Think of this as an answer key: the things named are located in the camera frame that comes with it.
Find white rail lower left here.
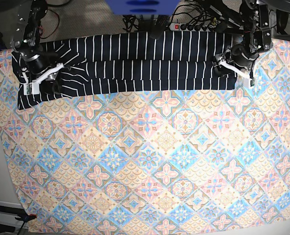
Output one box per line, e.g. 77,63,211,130
0,201,25,228

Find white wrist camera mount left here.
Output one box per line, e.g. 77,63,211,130
213,59,255,89

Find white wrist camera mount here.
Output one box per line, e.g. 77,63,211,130
213,59,255,89
21,63,71,95

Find white labelled power strip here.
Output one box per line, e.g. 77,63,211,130
169,23,214,32

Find navy white striped T-shirt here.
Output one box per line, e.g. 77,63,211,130
12,31,237,110

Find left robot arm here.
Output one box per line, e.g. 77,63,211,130
213,0,272,78

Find patterned pastel tablecloth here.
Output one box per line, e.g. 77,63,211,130
0,40,290,235

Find tangle of black cables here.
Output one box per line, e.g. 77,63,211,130
122,0,233,33

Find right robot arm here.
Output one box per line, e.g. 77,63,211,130
11,0,65,95

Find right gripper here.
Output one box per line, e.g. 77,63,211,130
20,51,63,94

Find orange black clamp lower left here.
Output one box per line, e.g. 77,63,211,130
15,214,37,229

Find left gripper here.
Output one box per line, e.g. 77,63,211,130
213,44,259,77

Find blue box overhead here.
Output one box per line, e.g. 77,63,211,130
105,0,179,15

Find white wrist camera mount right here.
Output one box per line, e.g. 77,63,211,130
21,63,71,95

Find black remote control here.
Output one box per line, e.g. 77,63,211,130
150,15,170,40

